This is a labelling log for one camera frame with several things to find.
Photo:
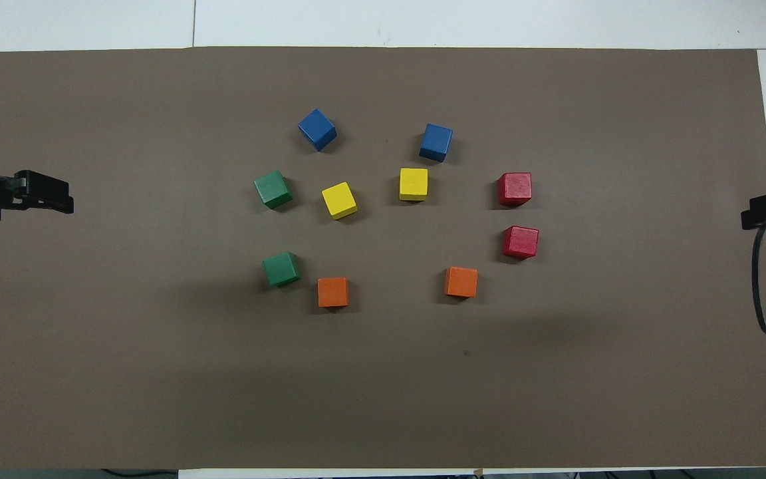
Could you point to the green wooden cube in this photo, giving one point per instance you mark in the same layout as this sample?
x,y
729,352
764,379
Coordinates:
x,y
281,269
272,189

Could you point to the red wooden cube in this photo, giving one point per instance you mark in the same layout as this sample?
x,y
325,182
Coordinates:
x,y
514,189
520,241

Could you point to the brown table mat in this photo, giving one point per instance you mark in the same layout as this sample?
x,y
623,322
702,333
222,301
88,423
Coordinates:
x,y
157,372

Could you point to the blue wooden cube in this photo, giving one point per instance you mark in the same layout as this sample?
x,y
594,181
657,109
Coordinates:
x,y
436,141
317,129

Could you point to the yellow wooden cube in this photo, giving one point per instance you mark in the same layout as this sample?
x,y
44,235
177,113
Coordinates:
x,y
339,199
413,183

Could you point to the orange wooden cube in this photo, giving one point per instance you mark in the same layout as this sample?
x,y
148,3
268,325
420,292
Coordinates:
x,y
333,292
461,281

